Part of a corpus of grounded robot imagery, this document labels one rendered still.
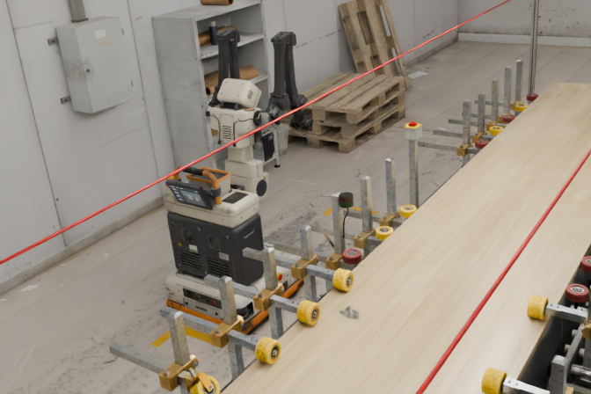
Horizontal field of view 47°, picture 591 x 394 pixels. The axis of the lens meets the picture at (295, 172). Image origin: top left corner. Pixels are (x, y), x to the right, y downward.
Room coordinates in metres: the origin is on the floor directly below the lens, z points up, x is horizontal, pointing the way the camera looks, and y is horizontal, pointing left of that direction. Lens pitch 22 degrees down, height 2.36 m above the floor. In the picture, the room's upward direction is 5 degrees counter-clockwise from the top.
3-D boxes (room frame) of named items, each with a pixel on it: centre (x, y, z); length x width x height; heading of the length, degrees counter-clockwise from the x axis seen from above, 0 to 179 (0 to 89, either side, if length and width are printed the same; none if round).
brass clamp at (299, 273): (2.43, -0.01, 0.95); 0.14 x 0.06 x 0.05; 144
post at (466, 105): (3.86, -1.05, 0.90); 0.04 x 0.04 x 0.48; 54
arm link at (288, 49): (3.91, -0.02, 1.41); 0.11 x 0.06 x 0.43; 54
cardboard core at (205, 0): (5.78, 0.52, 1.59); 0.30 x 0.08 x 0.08; 54
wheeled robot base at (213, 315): (3.67, 0.43, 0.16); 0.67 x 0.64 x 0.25; 143
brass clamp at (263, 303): (2.23, 0.14, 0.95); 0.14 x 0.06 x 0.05; 144
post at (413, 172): (3.26, -0.62, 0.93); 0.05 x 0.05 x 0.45; 54
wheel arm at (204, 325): (2.04, 0.34, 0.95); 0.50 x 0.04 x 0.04; 54
